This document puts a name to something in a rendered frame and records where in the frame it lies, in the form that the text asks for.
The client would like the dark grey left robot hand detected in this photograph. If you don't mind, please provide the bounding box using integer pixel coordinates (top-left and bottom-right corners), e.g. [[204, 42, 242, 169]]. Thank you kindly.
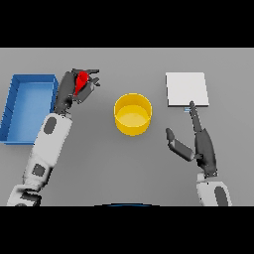
[[53, 67, 101, 119]]

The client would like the red beaker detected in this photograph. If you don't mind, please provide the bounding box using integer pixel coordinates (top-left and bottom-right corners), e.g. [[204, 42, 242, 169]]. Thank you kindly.
[[72, 70, 91, 97]]

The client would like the pale square measuring scale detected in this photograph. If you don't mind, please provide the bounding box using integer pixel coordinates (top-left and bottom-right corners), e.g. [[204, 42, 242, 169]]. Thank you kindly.
[[165, 71, 210, 113]]

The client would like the blue tray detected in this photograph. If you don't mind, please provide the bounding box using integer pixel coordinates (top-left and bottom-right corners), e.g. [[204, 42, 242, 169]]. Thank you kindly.
[[0, 73, 60, 146]]

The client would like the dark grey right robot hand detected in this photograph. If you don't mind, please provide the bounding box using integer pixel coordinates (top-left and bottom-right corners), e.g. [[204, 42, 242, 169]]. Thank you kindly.
[[165, 100, 219, 179]]

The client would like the yellow bowl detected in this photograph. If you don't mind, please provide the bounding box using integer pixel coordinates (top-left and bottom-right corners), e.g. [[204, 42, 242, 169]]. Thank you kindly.
[[113, 92, 154, 137]]

